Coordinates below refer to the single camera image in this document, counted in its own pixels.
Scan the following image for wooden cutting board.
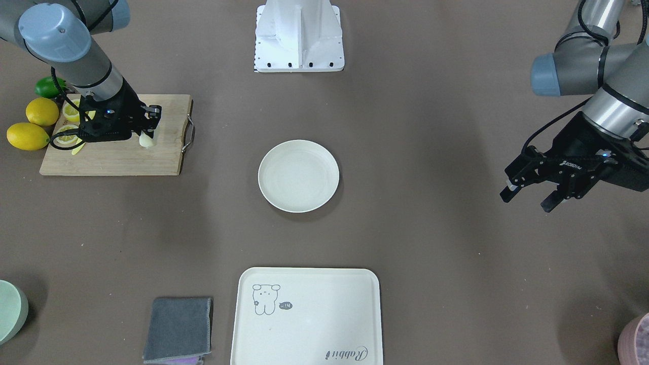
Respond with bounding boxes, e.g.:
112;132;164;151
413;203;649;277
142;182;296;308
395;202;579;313
40;93;193;176

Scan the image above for white rectangular tray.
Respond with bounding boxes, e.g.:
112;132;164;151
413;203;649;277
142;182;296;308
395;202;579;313
230;267;384;364

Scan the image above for yellow plastic knife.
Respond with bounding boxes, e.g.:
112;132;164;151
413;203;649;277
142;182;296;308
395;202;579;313
71;111;96;155

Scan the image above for lemon half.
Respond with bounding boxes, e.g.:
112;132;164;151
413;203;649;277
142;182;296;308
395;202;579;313
62;98;81;125
50;124;83;150

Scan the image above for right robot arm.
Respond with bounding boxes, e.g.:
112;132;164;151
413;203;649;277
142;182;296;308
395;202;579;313
1;1;162;147

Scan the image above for green lime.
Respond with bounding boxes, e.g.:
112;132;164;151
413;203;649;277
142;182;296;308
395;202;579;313
34;76;67;99

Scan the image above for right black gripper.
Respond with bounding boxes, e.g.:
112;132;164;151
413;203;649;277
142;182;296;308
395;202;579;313
78;80;162;142

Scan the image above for mint green bowl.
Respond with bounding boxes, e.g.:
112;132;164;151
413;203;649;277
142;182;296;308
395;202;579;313
1;280;29;345

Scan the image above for whole yellow lemon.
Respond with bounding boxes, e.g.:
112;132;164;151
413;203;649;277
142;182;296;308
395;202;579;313
25;97;60;127
6;123;50;152

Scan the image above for pink bowl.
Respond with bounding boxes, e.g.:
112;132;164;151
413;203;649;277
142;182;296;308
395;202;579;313
617;313;648;364

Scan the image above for white bun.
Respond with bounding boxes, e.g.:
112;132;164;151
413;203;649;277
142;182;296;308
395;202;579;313
139;131;156;149

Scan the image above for round white plate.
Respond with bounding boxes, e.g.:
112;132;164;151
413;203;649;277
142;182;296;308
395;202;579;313
258;139;340;213

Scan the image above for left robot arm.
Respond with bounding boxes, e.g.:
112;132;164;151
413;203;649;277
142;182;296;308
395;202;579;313
500;1;648;212

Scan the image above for grey folded cloth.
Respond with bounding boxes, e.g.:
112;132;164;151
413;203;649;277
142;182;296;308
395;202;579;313
143;297;212;364

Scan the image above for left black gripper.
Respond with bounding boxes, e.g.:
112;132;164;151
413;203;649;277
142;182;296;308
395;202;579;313
500;112;647;213

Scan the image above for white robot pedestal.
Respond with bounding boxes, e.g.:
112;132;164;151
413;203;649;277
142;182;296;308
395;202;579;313
254;1;345;72

